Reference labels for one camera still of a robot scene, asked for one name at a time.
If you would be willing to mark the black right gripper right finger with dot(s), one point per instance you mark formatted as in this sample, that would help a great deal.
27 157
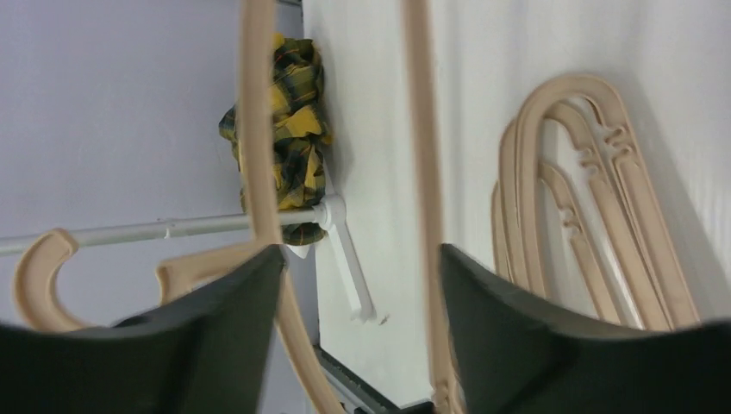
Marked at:
518 353

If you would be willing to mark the yellow plaid cloth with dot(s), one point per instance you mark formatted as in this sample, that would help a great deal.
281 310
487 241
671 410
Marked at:
300 128

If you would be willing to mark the white rack foot near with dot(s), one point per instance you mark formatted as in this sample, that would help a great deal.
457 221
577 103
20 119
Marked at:
331 215

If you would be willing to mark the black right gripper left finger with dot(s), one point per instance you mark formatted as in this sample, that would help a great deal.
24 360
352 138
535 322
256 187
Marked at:
205 352

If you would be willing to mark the white rack left pole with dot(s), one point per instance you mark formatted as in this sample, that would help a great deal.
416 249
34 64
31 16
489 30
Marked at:
162 229

